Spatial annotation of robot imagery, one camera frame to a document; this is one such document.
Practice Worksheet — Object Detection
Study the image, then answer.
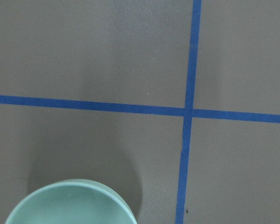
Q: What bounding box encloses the green bowl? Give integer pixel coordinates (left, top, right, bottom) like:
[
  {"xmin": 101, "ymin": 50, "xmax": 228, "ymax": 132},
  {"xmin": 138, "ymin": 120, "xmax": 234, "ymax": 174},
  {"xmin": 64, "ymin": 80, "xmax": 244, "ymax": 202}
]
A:
[{"xmin": 6, "ymin": 179, "xmax": 137, "ymax": 224}]

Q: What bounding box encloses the brown paper table cover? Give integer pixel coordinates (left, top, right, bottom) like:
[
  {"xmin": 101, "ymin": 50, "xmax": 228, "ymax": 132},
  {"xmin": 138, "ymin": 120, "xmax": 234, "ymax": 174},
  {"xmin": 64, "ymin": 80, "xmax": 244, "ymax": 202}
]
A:
[{"xmin": 0, "ymin": 0, "xmax": 280, "ymax": 224}]

